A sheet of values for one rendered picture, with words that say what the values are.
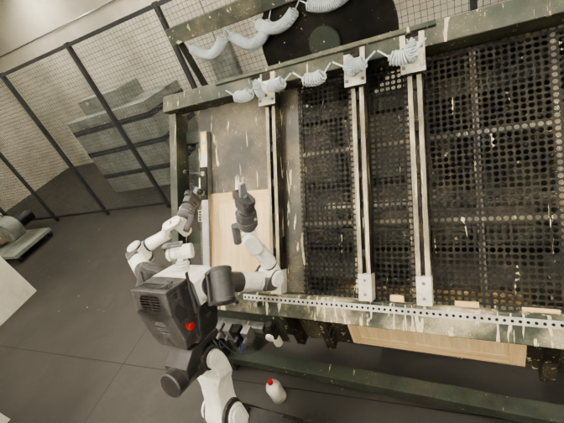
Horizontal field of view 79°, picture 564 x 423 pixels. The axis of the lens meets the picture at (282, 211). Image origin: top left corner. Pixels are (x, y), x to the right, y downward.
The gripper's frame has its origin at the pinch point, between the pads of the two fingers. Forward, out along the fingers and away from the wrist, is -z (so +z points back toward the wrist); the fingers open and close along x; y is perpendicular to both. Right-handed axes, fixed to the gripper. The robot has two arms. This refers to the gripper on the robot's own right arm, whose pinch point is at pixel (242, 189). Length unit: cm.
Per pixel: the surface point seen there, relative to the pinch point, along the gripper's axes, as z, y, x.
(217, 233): 58, 5, 52
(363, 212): 25, 51, -18
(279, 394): 157, 4, -5
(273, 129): 0, 43, 42
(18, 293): 254, -169, 345
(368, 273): 46, 41, -33
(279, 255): 53, 20, 8
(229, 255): 66, 5, 39
